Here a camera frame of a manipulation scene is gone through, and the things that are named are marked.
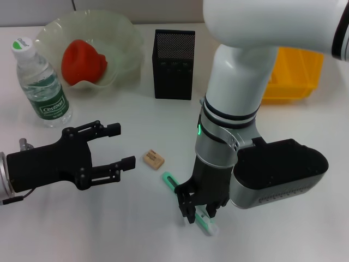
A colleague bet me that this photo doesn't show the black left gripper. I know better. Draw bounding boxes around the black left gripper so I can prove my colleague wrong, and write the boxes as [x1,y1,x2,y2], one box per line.
[5,119,137,192]

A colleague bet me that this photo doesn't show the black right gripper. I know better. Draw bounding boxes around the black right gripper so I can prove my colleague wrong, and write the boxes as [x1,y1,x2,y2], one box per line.
[174,157,233,225]

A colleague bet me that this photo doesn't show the mint green utility knife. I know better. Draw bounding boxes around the mint green utility knife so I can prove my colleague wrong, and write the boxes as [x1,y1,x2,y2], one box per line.
[160,171,220,237]

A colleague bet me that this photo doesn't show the clear green-label water bottle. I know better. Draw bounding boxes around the clear green-label water bottle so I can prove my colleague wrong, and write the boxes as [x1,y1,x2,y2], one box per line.
[10,37,74,128]

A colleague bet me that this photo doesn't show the tan eraser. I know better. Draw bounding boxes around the tan eraser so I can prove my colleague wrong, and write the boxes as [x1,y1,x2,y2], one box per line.
[141,148,166,171]

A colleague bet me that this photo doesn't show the black mesh pen holder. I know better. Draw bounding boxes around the black mesh pen holder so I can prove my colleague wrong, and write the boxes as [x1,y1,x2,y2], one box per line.
[152,29,196,100]

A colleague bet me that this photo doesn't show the pale green glass fruit plate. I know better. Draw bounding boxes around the pale green glass fruit plate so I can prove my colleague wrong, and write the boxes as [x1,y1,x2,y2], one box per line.
[34,9,145,95]

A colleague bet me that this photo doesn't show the yellow plastic bin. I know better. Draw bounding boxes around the yellow plastic bin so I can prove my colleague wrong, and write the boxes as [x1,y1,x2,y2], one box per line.
[261,46,324,105]

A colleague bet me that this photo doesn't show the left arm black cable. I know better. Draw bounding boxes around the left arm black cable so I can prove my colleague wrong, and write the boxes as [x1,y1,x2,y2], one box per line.
[0,138,36,206]

